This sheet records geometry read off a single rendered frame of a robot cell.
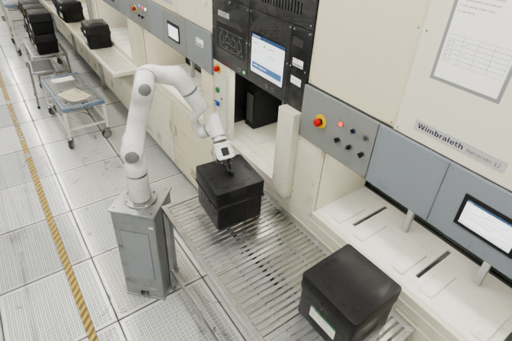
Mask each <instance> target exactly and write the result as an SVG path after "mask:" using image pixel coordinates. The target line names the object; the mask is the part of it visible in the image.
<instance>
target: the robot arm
mask: <svg viewBox="0 0 512 341"><path fill-rule="evenodd" d="M155 83H161V84H166V85H170V86H174V87H176V89H177V90H178V92H179V93H180V94H181V96H182V97H183V98H184V99H185V100H186V102H187V103H188V105H189V106H190V108H191V109H192V111H193V112H192V114H191V118H190V125H191V128H192V129H193V131H194V132H195V133H196V134H197V136H198V137H199V138H200V139H205V138H208V137H210V138H211V139H212V143H213V144H214V145H213V150H214V155H215V158H216V164H221V165H222V166H223V167H224V168H225V170H226V173H229V172H230V171H229V167H230V168H231V169H232V171H233V168H232V162H233V161H234V160H235V159H236V157H235V153H234V151H233V149H232V146H231V144H230V143H229V140H228V141H227V140H226V139H227V137H226V133H225V130H224V128H223V125H222V121H221V119H220V116H219V114H218V113H211V114H209V115H207V116H205V118H204V119H205V121H206V123H205V124H203V125H202V124H200V122H199V120H198V118H199V117H200V116H201V115H202V114H203V113H204V112H206V111H207V109H208V107H209V105H208V103H207V101H206V99H205V98H204V97H203V95H202V94H201V93H200V91H199V89H198V88H197V86H196V85H195V84H194V82H193V81H192V80H191V78H190V76H189V75H188V74H187V73H186V72H185V70H184V69H183V68H182V67H180V66H177V65H167V66H161V65H153V64H148V65H142V66H140V67H138V69H137V70H136V71H135V74H134V82H133V92H132V97H131V100H130V108H129V112H128V118H127V123H126V131H125V133H124V134H123V137H122V140H121V147H120V155H121V158H122V159H123V160H124V168H125V173H126V181H127V186H128V190H127V193H126V195H125V196H124V198H123V201H124V203H125V205H126V206H128V207H129V208H131V209H144V208H146V207H149V206H150V205H152V204H153V203H154V202H155V201H156V200H157V193H156V191H154V189H152V188H150V186H149V176H148V170H147V163H146V146H145V140H146V127H147V122H148V118H149V110H150V107H151V104H152V100H153V97H154V93H155ZM231 158H232V159H231ZM225 160H227V161H228V164H229V165H227V164H226V162H225ZM220 161H221V162H220ZM228 166H229V167H228Z"/></svg>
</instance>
